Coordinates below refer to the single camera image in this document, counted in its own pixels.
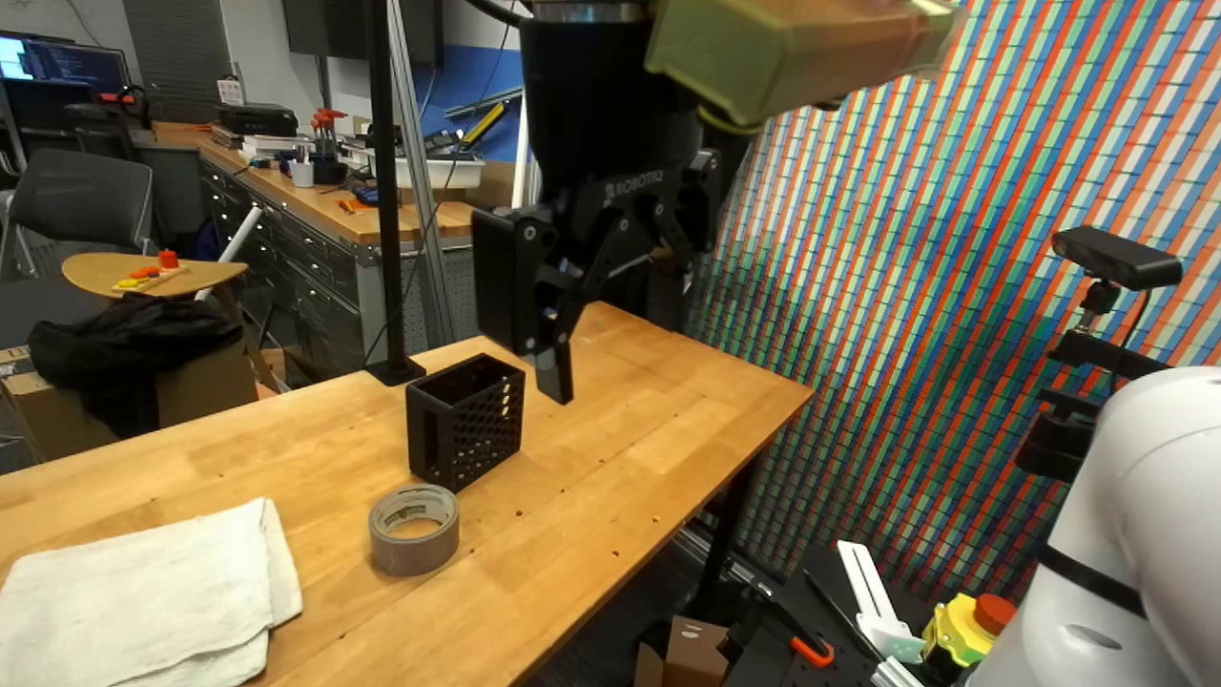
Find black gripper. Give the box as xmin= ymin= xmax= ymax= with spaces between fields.
xmin=468 ymin=0 xmax=724 ymax=409

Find white hand towel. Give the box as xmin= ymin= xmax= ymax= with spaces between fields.
xmin=0 ymin=494 xmax=305 ymax=687

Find black perforated crate box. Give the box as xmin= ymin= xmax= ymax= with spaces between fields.
xmin=400 ymin=352 xmax=529 ymax=494

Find small cardboard box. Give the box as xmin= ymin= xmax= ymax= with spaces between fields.
xmin=631 ymin=614 xmax=735 ymax=687

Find large brown cardboard box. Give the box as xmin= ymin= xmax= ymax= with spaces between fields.
xmin=4 ymin=339 xmax=260 ymax=466

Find grey plastic tray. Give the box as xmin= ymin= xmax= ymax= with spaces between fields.
xmin=391 ymin=149 xmax=489 ymax=199

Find silver aluminium pole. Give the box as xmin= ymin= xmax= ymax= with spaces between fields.
xmin=381 ymin=0 xmax=464 ymax=352

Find black vertical stand pole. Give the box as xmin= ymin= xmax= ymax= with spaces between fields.
xmin=363 ymin=0 xmax=433 ymax=389

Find wooden-top workbench with drawers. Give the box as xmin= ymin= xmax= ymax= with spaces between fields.
xmin=196 ymin=129 xmax=520 ymax=377

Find black metal table leg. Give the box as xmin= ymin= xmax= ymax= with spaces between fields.
xmin=695 ymin=466 xmax=757 ymax=626

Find black bag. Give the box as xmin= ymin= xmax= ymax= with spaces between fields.
xmin=28 ymin=300 xmax=243 ymax=438

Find round wooden stool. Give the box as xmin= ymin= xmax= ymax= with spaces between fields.
xmin=57 ymin=249 xmax=253 ymax=305

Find grey office chair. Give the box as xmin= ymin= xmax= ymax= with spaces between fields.
xmin=4 ymin=146 xmax=159 ymax=278

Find yellow red emergency stop button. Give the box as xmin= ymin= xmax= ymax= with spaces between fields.
xmin=921 ymin=587 xmax=1022 ymax=672

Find computer monitor lit screen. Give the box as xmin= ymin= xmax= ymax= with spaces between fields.
xmin=0 ymin=30 xmax=130 ymax=97

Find yellow-green wrist camera mount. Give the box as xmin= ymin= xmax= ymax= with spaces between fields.
xmin=641 ymin=0 xmax=962 ymax=129

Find grey duct tape roll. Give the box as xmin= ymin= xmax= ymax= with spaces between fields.
xmin=365 ymin=481 xmax=464 ymax=581

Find white metal bracket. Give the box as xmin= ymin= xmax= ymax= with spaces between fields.
xmin=832 ymin=539 xmax=926 ymax=667

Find black camera on stand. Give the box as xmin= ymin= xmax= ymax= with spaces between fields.
xmin=1010 ymin=221 xmax=1188 ymax=488

